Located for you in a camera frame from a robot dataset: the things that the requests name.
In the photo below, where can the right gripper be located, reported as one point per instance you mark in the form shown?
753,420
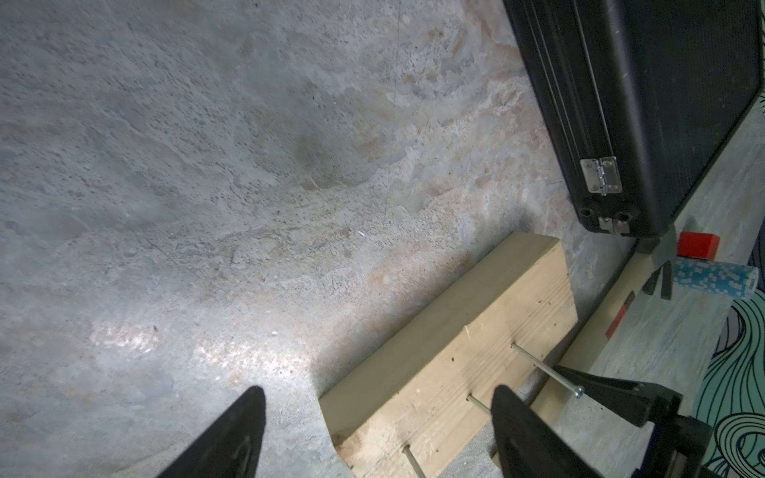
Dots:
678,442

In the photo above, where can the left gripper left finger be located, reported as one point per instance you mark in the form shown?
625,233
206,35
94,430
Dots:
231,446

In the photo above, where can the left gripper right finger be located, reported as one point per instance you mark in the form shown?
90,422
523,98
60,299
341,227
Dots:
527,446

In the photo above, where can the wooden block with nails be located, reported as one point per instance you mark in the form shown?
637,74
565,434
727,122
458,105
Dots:
413,389

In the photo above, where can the wooden handle claw hammer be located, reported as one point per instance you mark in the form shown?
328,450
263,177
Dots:
651,256

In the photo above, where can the steel nail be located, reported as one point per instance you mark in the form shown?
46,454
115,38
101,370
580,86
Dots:
413,462
478,404
576,390

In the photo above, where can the black hard case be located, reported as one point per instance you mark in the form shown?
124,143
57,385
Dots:
639,98

